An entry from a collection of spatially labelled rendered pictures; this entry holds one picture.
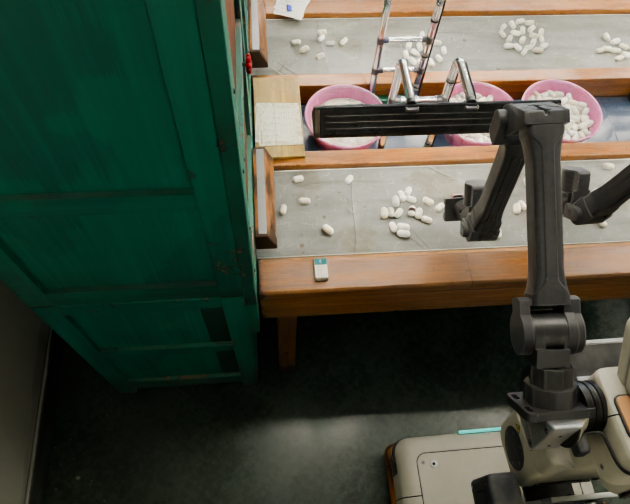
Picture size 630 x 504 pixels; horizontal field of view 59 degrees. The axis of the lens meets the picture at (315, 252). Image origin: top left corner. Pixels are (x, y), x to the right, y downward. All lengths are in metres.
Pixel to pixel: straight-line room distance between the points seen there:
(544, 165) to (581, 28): 1.47
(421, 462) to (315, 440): 0.44
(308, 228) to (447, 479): 0.90
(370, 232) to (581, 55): 1.10
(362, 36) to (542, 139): 1.24
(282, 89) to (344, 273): 0.68
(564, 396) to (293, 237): 0.87
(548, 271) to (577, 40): 1.49
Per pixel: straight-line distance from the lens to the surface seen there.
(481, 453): 1.96
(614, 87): 2.29
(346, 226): 1.61
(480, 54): 2.18
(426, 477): 1.90
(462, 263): 1.59
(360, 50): 2.09
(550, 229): 1.00
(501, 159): 1.17
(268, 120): 1.79
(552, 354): 1.00
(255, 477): 2.13
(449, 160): 1.79
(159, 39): 0.75
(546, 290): 1.00
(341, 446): 2.15
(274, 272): 1.51
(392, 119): 1.41
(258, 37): 1.93
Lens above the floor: 2.12
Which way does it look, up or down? 62 degrees down
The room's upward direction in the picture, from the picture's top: 5 degrees clockwise
